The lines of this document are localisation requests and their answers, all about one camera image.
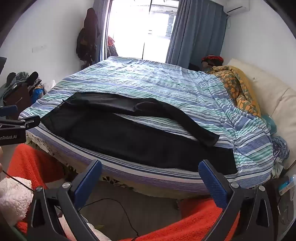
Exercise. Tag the red item at window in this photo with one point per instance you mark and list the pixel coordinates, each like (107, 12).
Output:
(111, 49)

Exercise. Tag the person's left hand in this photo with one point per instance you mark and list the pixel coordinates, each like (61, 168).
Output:
(1, 157)

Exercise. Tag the white fluffy sleeve cuff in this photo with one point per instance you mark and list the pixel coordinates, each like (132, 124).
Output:
(15, 200)

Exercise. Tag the cream headboard cushion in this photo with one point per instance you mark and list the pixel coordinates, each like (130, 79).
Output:
(276, 99)

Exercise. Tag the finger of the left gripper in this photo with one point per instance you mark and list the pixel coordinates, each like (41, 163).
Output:
(26, 123)

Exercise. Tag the pile of clothes on chair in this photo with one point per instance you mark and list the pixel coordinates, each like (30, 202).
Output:
(22, 90)

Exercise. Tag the blue curtain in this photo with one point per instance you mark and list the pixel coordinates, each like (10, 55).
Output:
(198, 31)

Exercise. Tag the red fleece garment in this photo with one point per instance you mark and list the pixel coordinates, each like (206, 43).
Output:
(198, 214)

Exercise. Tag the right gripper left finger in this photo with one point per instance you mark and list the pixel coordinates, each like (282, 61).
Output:
(43, 221)

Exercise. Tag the white air conditioner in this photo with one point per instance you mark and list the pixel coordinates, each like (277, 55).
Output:
(234, 7)

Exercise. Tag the orange floral blanket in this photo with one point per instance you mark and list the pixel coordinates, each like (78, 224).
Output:
(238, 87)

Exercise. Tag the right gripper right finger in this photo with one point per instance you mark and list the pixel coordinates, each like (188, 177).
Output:
(250, 207)

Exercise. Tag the black pants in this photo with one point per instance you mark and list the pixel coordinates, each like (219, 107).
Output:
(98, 122)

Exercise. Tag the red black hat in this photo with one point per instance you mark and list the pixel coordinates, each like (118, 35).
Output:
(211, 61)

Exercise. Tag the dark clothes hanging on wall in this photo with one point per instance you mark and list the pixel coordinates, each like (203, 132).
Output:
(86, 40)

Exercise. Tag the striped blue green bedsheet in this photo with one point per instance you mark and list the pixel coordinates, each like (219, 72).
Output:
(200, 96)

